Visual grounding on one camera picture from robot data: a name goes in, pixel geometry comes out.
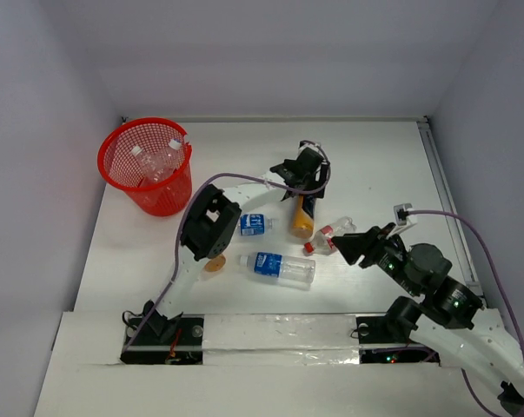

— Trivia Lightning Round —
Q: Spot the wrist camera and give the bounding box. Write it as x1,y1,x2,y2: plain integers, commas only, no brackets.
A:
298,140,322,154
388,203,418,237

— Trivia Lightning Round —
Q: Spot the blue label bottle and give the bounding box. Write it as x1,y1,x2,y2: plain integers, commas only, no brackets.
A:
237,214,279,237
238,252,316,290

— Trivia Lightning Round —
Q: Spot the large clear plastic bottle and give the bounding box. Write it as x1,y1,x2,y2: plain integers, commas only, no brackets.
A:
151,139,183,183

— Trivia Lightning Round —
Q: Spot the blue label bottle front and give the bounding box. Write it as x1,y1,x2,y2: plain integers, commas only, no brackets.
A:
238,252,316,290

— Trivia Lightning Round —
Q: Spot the aluminium rail right edge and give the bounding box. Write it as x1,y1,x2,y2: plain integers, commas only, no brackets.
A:
416,116,487,305

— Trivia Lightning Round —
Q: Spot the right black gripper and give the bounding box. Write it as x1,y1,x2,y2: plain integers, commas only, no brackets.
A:
329,221,420,295

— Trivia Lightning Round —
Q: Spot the red mesh plastic bin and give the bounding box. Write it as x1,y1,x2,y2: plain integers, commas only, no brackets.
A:
97,117,192,217

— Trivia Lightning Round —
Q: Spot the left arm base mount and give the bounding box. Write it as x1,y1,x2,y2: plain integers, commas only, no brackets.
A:
120,315,204,365

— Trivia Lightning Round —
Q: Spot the clear unlabeled plastic bottle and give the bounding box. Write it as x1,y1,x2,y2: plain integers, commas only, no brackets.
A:
130,145,158,184

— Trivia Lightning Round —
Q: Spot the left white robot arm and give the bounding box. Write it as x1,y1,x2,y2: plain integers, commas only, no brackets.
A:
135,141,331,343

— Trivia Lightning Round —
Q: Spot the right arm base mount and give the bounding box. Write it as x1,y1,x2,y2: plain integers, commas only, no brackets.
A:
350,315,441,365

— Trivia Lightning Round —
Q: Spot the small orange juice bottle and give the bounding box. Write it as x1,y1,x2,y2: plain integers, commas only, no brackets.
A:
204,255,226,273

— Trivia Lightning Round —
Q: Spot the blue label bottle middle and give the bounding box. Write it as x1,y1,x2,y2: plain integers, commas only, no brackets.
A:
237,214,279,237

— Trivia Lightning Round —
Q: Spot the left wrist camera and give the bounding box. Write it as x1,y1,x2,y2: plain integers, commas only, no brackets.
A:
298,140,322,154

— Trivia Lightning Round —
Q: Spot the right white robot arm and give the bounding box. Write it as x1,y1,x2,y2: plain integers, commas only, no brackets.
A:
332,224,524,416

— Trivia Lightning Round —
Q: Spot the tall orange juice bottle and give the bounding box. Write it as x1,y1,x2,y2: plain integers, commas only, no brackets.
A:
290,195,316,239

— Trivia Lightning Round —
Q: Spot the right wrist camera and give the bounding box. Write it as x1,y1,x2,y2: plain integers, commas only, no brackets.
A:
388,203,418,237

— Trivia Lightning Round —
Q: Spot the crushed red label bottle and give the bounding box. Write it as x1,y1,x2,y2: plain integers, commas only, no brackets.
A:
304,216,356,255

